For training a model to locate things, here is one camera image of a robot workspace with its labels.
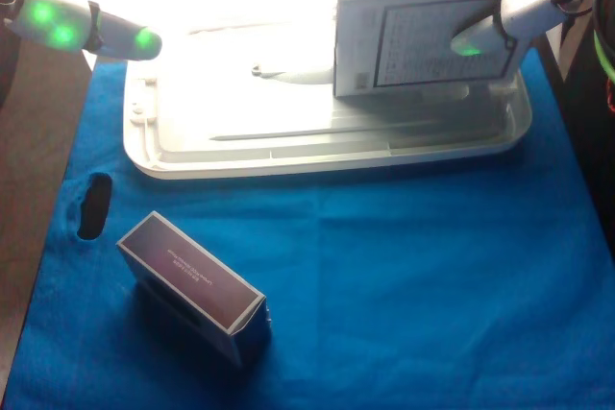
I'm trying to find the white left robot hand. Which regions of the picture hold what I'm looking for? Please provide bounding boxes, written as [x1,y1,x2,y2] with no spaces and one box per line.
[9,0,163,61]

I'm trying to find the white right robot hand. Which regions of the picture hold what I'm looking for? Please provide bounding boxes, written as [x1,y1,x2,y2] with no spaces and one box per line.
[450,0,571,57]

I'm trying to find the white and navy calculator box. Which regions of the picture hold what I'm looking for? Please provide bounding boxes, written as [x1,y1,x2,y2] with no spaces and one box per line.
[332,0,521,99]

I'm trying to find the small dark purple box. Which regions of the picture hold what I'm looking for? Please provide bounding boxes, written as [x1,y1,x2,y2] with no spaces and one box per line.
[116,210,273,370]

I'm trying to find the white plastic lid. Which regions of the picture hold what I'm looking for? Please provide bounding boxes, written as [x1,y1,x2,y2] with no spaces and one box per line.
[122,0,534,181]

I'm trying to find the blue cloth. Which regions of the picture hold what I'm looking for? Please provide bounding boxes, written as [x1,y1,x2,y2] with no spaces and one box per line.
[0,47,615,410]

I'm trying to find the green cable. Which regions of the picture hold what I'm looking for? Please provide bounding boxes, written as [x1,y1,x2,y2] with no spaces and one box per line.
[593,20,615,85]

